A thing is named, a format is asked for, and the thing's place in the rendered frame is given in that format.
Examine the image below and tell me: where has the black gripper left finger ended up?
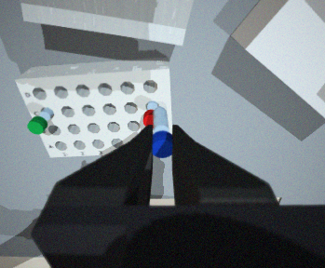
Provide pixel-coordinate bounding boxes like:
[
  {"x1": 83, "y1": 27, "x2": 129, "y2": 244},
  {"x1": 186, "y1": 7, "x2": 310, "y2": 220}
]
[{"x1": 45, "y1": 125, "x2": 153, "y2": 206}]

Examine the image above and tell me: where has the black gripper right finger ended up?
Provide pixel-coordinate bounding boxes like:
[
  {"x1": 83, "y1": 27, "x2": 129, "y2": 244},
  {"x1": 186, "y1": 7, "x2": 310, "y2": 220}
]
[{"x1": 172, "y1": 125, "x2": 279, "y2": 206}]

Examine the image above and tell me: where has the grey bench mat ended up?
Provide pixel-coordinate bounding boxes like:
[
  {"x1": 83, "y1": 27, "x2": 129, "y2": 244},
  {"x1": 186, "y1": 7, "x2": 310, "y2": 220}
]
[{"x1": 0, "y1": 0, "x2": 325, "y2": 257}]

